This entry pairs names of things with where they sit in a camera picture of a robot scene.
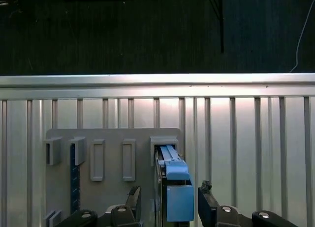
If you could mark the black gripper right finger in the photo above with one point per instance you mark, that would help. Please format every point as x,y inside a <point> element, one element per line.
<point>206,207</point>

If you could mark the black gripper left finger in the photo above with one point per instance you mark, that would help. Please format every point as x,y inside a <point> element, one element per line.
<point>134,202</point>

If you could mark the hard disk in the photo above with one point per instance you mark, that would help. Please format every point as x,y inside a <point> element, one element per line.
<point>179,202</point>

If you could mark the grey parts rack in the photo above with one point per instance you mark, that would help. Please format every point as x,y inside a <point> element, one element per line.
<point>113,192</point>

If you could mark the blue RAM stick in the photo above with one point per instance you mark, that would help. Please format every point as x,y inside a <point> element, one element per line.
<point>75,182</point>

